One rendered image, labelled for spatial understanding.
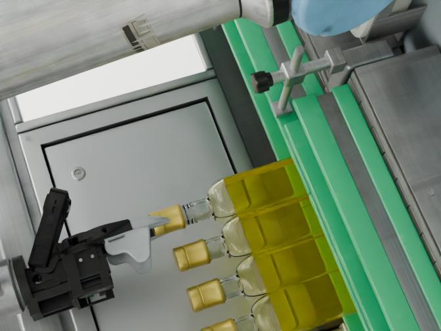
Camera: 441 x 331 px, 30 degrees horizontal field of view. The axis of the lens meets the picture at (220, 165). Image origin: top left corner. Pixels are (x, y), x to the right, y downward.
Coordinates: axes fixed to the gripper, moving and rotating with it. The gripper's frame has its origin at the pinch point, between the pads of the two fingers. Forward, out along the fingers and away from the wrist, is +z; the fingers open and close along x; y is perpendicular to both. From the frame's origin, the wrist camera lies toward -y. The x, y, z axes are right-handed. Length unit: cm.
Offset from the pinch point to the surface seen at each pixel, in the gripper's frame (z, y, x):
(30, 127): -12.8, -25.5, -11.7
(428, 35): 41.9, -9.2, 13.9
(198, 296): 1.6, 11.9, 1.9
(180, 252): 1.3, 5.4, 1.8
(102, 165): -4.0, -16.0, -12.3
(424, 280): 26.4, 21.6, 13.7
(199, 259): 3.5, 7.1, 1.3
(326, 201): 21.4, 6.5, 6.4
